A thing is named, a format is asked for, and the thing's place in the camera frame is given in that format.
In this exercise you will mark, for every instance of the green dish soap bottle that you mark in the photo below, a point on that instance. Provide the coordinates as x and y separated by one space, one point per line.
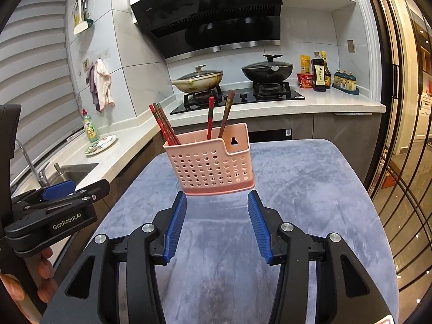
90 130

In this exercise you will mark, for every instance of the stainless steel sink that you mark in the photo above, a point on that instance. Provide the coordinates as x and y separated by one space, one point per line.
77 172

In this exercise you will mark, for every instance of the wall hook sticker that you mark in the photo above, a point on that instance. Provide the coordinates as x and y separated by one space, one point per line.
85 63

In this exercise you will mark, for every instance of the green kitchen utensil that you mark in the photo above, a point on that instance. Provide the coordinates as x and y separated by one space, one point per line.
88 23

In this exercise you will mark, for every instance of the black range hood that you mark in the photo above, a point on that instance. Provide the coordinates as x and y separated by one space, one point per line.
202 23

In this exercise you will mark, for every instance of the black wok lid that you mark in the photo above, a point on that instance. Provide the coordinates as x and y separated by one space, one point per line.
266 64

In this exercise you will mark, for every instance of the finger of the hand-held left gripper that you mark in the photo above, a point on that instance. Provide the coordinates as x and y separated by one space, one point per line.
91 190
60 190

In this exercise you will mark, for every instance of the row of small bottles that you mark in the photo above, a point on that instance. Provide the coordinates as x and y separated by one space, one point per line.
346 82

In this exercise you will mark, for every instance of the grey base cabinet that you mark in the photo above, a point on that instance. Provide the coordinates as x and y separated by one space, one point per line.
337 131

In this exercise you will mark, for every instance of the yellow seasoning packet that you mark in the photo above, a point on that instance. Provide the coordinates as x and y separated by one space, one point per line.
305 64

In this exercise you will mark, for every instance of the chrome kitchen faucet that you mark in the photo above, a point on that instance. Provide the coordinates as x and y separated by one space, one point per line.
32 165

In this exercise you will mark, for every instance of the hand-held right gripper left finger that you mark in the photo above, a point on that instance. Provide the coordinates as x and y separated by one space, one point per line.
175 229

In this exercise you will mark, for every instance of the grey wall switch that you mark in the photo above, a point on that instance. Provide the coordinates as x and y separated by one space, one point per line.
351 46

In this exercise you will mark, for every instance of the person's left hand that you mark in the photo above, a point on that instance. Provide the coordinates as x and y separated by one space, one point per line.
46 263

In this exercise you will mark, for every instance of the white window blind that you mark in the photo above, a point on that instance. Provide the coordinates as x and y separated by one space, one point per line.
33 74

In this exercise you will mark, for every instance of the pink perforated plastic basket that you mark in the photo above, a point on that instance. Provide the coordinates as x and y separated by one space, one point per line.
209 172

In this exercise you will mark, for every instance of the purple hanging towel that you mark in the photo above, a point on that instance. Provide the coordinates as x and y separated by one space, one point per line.
91 84

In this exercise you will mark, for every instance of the glass sliding door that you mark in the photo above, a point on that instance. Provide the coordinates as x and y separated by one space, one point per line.
405 108

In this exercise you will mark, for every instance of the black glass gas stove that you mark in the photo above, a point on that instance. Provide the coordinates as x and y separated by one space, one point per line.
256 98

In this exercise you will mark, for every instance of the white spatula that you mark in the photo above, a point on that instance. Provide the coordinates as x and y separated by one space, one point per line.
79 27

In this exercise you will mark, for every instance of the yellow cap sauce bottle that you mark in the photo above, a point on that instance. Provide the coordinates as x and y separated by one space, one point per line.
323 55

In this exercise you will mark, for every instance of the glass wok lid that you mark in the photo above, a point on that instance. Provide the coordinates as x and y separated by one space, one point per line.
199 74

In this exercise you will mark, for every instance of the red instant noodle cup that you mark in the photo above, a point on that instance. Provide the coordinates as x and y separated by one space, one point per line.
304 81

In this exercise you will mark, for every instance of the colourful printed plate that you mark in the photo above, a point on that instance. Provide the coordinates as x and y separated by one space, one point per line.
101 145

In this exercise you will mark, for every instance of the red chopstick with green band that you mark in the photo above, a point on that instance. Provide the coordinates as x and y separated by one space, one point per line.
210 118

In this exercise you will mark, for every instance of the black wok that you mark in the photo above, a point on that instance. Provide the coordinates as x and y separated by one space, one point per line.
266 76

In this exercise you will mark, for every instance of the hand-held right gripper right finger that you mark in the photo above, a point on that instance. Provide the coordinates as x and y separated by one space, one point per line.
260 229

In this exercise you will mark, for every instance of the dark soy sauce bottle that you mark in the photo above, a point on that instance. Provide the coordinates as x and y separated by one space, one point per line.
320 77

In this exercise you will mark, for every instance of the white pink hanging towel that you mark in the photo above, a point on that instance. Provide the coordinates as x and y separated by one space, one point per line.
103 87

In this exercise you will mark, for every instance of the red patterned chopstick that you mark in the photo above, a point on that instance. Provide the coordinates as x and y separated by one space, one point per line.
156 116

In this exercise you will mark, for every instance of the brown stained wok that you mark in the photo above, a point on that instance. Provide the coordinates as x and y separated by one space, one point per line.
202 83

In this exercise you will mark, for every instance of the grey blue table cloth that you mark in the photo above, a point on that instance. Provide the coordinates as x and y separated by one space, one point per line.
303 182

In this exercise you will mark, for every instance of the brown wooden chopstick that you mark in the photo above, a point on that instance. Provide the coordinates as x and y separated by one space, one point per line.
227 111
224 112

